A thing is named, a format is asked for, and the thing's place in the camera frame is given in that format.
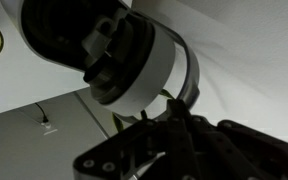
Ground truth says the gray coffee maker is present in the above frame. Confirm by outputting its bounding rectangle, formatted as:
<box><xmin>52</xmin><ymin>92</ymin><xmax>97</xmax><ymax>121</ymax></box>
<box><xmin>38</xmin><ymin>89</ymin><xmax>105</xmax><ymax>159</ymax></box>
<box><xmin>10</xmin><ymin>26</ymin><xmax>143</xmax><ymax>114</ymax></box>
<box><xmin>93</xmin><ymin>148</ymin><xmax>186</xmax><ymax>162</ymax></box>
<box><xmin>0</xmin><ymin>0</ymin><xmax>201</xmax><ymax>125</ymax></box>

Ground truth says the black plugged wall cable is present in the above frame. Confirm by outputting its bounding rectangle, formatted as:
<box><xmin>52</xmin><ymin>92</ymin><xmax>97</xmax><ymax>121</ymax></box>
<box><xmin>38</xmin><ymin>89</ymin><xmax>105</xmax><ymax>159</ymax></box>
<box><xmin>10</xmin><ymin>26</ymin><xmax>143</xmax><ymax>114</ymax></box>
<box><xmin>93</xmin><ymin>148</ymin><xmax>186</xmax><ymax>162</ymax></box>
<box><xmin>34</xmin><ymin>102</ymin><xmax>50</xmax><ymax>125</ymax></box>

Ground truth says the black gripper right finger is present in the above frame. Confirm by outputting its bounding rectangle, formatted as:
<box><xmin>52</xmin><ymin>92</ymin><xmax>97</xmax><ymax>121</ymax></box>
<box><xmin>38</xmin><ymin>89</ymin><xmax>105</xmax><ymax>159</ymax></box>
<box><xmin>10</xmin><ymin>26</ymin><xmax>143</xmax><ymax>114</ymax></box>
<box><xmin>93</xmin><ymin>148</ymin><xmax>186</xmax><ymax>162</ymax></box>
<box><xmin>184</xmin><ymin>114</ymin><xmax>288</xmax><ymax>180</ymax></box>

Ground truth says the white plastic table board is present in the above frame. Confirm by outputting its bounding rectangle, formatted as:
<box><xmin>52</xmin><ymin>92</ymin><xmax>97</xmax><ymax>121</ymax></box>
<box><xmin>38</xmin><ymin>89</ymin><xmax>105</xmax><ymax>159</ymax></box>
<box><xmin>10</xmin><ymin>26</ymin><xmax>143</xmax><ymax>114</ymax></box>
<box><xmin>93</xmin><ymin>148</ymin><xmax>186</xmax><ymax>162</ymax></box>
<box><xmin>0</xmin><ymin>0</ymin><xmax>92</xmax><ymax>118</ymax></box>

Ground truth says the white wall outlet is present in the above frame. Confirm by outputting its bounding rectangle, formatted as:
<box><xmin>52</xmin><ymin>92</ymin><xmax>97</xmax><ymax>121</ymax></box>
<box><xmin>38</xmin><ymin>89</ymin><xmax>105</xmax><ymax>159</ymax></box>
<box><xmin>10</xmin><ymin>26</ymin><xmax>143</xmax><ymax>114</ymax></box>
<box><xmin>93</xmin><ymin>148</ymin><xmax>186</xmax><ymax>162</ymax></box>
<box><xmin>39</xmin><ymin>120</ymin><xmax>60</xmax><ymax>136</ymax></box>

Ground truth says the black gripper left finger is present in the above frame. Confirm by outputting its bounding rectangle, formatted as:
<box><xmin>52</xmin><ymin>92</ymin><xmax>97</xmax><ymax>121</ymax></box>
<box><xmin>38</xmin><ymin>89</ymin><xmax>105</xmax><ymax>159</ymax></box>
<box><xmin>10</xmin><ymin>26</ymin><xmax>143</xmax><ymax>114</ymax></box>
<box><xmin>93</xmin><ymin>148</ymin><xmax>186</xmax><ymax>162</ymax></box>
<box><xmin>73</xmin><ymin>98</ymin><xmax>193</xmax><ymax>180</ymax></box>

